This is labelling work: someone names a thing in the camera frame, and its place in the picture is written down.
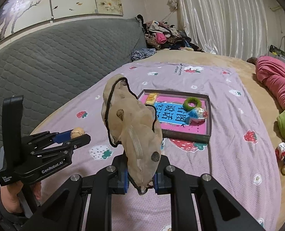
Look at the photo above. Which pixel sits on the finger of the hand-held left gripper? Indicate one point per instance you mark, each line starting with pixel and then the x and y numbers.
pixel 82 139
pixel 63 136

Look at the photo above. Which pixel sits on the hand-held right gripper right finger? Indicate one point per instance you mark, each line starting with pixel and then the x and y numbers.
pixel 159 181

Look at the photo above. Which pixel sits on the white satin curtain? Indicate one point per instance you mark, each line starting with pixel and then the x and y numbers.
pixel 217 16

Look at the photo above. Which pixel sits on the pile of clothes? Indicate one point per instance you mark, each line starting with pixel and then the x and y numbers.
pixel 161 36

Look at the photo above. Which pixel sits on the pink quilt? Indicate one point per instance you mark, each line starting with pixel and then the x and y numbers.
pixel 274 77

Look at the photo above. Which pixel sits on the walnut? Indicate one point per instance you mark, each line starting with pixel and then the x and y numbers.
pixel 77 132

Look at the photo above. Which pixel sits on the dark floral cloth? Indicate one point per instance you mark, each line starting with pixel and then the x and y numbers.
pixel 142 54

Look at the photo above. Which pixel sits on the pink and blue book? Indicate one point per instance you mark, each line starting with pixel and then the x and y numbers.
pixel 176 116

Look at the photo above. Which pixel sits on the grey quilted headboard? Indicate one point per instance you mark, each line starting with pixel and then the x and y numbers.
pixel 60 65

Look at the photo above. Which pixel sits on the yellow snack packet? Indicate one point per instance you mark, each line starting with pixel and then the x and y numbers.
pixel 152 98

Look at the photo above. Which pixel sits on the person's left hand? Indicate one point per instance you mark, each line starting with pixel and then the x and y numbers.
pixel 10 197

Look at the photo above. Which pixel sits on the white hanging ornament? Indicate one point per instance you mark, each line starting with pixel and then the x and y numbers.
pixel 173 2

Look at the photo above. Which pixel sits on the black yellow device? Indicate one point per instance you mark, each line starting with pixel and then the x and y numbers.
pixel 277 50

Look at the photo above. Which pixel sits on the dark brown cloth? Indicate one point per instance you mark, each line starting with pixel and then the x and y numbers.
pixel 252 60

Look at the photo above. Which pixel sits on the grey shallow box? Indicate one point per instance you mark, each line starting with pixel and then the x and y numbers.
pixel 188 137

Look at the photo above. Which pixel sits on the person's left forearm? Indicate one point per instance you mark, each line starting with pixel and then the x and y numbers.
pixel 2 220

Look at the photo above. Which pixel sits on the tan bed sheet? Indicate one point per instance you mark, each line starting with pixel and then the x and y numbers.
pixel 217 60

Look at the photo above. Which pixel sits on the green hair scrunchie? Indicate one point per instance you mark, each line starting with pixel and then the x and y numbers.
pixel 186 102

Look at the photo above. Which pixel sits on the red white egg toy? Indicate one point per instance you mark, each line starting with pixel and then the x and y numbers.
pixel 201 113

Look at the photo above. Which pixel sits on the purple strawberry print blanket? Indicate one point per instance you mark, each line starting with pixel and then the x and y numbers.
pixel 229 161

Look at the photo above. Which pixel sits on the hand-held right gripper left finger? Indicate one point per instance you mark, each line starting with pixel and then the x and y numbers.
pixel 123 181

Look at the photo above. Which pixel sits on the brown plush toy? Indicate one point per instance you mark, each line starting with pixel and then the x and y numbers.
pixel 132 137

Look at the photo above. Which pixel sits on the blue egg toy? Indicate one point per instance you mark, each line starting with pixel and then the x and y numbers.
pixel 192 113

